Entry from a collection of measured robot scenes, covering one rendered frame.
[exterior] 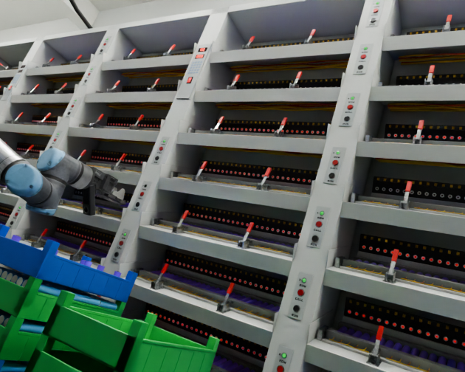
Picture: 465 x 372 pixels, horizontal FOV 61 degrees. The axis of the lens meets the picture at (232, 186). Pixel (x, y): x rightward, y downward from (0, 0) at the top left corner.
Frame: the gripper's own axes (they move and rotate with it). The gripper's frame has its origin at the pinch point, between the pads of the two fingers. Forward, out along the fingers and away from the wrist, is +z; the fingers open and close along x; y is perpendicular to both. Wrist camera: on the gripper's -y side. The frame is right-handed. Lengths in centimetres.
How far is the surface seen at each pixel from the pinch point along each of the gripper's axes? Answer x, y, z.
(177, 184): -27.4, 10.9, -2.7
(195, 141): -27.6, 29.2, -1.7
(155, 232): -26.4, -8.1, -3.4
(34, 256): -45, -27, -55
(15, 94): 122, 53, -3
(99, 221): 3.5, -9.4, -3.4
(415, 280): -109, -3, 4
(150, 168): -12.2, 15.4, -3.4
